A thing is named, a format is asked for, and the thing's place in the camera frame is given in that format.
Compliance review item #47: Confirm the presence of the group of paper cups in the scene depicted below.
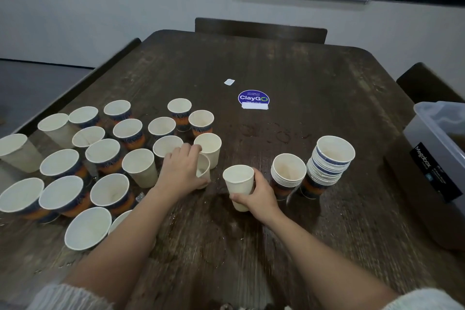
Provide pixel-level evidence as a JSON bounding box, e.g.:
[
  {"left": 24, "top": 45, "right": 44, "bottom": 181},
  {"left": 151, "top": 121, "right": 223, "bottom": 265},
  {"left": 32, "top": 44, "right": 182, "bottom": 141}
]
[{"left": 0, "top": 97, "right": 223, "bottom": 252}]

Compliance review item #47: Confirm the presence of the dark wooden chair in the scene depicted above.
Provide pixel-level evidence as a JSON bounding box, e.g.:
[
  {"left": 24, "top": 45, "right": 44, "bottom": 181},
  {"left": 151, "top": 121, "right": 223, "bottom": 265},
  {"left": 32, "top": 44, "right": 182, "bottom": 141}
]
[
  {"left": 194, "top": 17, "right": 328, "bottom": 44},
  {"left": 396, "top": 62, "right": 465, "bottom": 104}
]

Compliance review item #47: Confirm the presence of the clear plastic storage bin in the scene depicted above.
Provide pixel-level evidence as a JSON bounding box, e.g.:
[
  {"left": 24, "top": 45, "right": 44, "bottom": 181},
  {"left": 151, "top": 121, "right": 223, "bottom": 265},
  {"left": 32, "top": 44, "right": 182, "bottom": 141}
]
[{"left": 385, "top": 100, "right": 465, "bottom": 249}]

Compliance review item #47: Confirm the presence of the person's left hand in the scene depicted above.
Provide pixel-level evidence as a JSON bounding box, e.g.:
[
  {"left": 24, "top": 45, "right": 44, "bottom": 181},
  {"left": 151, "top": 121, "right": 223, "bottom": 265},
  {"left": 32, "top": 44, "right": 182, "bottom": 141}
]
[{"left": 151, "top": 142, "right": 212, "bottom": 204}]

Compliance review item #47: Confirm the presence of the white rimmed paper cup stack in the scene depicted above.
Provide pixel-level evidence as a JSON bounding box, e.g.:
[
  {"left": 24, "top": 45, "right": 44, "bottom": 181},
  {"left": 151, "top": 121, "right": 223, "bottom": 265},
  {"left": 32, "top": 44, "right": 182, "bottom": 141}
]
[{"left": 270, "top": 153, "right": 308, "bottom": 202}]

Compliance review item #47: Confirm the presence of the round blue sticker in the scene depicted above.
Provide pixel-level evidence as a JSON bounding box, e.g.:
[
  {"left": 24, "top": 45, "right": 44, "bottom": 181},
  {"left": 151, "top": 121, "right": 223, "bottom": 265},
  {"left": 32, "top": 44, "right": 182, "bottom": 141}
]
[{"left": 237, "top": 89, "right": 271, "bottom": 110}]

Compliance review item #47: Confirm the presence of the person's right hand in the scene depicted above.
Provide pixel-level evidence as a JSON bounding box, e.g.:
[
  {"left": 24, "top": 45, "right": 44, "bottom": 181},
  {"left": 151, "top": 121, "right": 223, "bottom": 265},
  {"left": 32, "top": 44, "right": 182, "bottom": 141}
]
[{"left": 231, "top": 168, "right": 284, "bottom": 226}]

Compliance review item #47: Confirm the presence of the person's left forearm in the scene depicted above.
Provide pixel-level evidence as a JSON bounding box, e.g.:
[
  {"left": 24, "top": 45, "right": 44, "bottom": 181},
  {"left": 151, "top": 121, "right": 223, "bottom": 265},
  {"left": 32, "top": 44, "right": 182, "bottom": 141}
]
[{"left": 25, "top": 190, "right": 179, "bottom": 310}]

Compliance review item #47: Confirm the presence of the dark wooden table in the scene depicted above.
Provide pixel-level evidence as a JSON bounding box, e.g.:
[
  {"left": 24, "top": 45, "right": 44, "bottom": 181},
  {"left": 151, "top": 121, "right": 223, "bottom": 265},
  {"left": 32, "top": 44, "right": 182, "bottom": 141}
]
[{"left": 0, "top": 29, "right": 465, "bottom": 310}]

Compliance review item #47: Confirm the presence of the person's right forearm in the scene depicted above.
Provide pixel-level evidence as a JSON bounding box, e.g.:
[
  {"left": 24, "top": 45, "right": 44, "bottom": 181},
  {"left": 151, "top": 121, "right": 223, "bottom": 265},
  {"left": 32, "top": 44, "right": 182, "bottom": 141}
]
[{"left": 265, "top": 212, "right": 465, "bottom": 310}]

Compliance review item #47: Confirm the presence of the patterned paper cup stack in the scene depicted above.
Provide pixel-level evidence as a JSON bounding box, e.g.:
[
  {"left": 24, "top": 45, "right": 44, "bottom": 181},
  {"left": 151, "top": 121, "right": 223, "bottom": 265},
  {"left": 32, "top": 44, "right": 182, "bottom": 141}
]
[{"left": 299, "top": 135, "right": 357, "bottom": 200}]

